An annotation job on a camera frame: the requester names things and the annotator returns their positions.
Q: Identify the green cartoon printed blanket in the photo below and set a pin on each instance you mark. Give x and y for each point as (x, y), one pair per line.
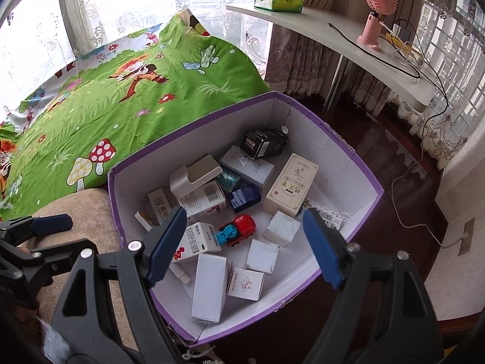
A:
(94, 94)

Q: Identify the white curved desk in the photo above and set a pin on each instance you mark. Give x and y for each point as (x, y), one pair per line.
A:
(322, 34)

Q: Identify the pink desk fan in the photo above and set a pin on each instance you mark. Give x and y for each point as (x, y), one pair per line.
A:
(375, 7)

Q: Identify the narrow white box gold print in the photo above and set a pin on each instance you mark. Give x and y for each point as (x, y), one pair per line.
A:
(159, 201)

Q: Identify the small plain white box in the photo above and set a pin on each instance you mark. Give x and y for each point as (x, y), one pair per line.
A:
(261, 256)

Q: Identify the white box red print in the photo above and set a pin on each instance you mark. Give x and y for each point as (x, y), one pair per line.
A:
(195, 240)

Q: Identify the red and blue toy car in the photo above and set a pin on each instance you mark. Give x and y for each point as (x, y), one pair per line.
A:
(237, 231)

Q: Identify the white toy basketball hoop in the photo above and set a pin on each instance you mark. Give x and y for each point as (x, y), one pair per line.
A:
(195, 178)

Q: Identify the person's left forearm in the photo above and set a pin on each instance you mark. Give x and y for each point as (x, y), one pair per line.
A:
(53, 341)

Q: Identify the white lace curtain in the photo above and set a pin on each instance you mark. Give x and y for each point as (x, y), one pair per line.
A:
(454, 64)
(113, 0)

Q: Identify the beige box with hand drawing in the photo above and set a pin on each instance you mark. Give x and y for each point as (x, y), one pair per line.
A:
(290, 189)

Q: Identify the purple cardboard box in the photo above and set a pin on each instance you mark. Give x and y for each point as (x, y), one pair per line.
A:
(341, 167)

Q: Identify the teal box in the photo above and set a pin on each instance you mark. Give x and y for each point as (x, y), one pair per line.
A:
(229, 180)

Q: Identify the white medicine box with barcode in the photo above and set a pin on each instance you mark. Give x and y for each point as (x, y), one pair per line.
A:
(202, 197)

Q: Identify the large plain white box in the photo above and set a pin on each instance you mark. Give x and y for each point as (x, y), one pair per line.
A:
(210, 292)

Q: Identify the white and grey box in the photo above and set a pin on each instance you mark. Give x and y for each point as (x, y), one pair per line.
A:
(248, 167)

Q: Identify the white cube box shiny wrap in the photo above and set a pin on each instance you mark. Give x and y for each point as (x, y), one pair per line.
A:
(280, 227)

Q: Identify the metal wall socket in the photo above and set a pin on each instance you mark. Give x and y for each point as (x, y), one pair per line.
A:
(466, 237)

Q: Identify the black box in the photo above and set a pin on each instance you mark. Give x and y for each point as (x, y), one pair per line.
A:
(263, 142)

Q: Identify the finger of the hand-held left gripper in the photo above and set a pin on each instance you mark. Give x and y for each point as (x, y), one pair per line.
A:
(49, 223)
(64, 252)

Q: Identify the small white tube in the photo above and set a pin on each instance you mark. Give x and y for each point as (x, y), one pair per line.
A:
(180, 273)

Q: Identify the green and white packet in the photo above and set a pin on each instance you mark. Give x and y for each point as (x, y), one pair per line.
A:
(333, 218)

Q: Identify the white charger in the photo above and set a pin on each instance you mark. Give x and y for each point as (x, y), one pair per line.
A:
(401, 32)

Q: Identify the navy blue box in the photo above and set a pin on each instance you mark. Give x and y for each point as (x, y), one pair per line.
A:
(245, 197)

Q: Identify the white box small line drawing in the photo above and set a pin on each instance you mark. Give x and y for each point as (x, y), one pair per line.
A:
(246, 284)

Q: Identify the beige plush cushion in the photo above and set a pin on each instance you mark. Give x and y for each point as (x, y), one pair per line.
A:
(87, 216)

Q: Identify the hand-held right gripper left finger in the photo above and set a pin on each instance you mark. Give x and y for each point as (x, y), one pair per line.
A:
(168, 246)

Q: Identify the brown curtain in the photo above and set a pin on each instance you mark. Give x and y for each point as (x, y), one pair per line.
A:
(303, 64)

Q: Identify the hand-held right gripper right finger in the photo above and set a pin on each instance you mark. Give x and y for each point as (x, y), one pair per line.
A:
(322, 246)

